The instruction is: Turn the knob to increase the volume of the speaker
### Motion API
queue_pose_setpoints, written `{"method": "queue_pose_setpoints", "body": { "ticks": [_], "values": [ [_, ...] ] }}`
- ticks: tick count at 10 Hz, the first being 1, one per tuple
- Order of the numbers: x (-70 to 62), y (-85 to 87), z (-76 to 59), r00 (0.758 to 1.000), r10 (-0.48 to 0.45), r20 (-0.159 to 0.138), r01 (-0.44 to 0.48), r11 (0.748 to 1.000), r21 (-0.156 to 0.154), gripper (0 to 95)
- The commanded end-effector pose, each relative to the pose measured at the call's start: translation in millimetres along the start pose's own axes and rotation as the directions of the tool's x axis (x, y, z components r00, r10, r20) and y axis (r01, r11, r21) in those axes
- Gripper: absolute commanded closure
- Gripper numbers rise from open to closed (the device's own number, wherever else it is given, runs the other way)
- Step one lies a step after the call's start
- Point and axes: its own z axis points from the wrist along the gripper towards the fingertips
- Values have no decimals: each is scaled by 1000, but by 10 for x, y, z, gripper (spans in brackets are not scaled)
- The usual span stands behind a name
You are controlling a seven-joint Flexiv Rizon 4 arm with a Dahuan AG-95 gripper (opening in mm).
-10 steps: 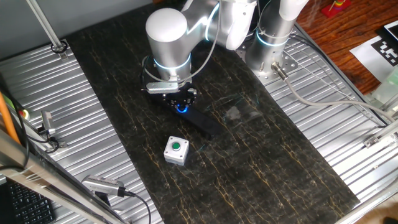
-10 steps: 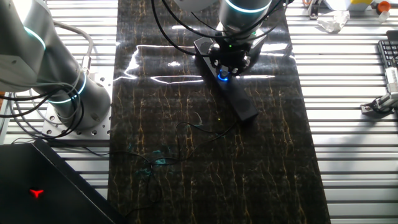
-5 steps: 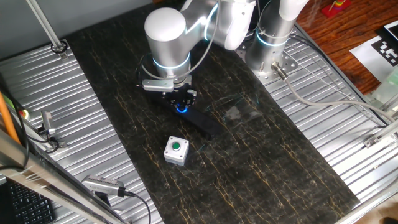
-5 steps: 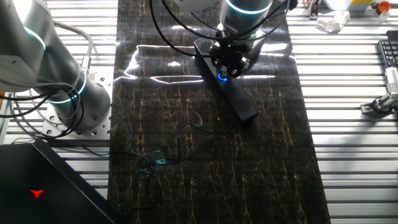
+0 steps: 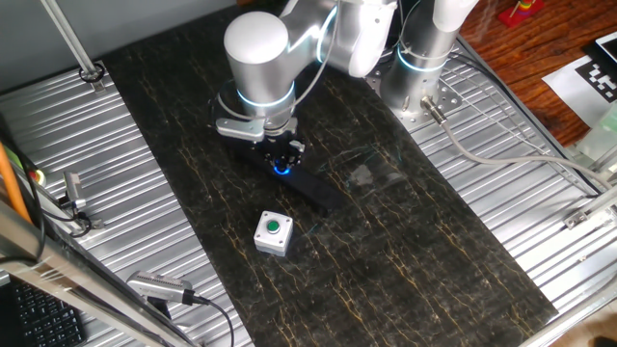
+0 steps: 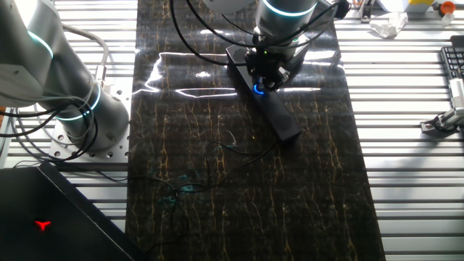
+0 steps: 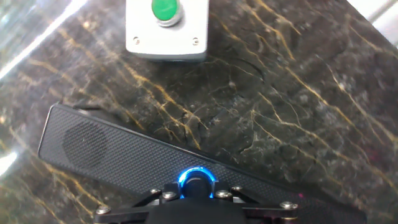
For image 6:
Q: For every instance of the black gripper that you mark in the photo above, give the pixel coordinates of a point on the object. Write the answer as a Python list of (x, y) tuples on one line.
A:
[(270, 59)]

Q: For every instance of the blue lit speaker volume knob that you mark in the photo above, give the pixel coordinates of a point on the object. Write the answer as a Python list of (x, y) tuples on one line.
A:
[(258, 89)]

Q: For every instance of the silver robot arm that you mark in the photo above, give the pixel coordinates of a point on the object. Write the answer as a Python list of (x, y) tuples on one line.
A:
[(83, 105)]

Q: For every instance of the black mesh speaker bar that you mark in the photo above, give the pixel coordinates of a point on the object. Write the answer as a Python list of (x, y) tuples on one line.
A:
[(279, 116)]

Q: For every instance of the dark marble pattern mat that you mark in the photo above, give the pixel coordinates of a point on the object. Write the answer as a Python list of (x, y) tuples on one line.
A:
[(253, 203)]

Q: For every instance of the crumpled clear plastic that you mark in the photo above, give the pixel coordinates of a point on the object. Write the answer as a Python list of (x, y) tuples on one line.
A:
[(389, 25)]

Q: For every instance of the white box with yellow part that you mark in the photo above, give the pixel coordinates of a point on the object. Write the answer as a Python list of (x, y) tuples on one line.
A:
[(398, 5)]

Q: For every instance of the black keyboard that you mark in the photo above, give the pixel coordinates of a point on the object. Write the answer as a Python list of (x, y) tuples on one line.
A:
[(453, 59)]

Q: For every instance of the grey metal clamp tool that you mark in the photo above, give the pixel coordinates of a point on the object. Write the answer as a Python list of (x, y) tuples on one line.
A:
[(449, 117)]

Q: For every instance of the orange capped small bottle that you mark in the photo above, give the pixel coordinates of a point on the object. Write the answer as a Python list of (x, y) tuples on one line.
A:
[(448, 9)]

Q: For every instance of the black case with red logo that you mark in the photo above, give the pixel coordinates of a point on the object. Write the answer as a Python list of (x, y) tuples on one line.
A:
[(72, 232)]

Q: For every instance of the small metal bracket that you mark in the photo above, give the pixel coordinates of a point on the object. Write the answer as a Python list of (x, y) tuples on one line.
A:
[(366, 11)]

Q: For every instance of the perforated aluminium base plate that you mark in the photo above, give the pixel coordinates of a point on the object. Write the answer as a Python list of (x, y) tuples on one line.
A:
[(117, 145)]

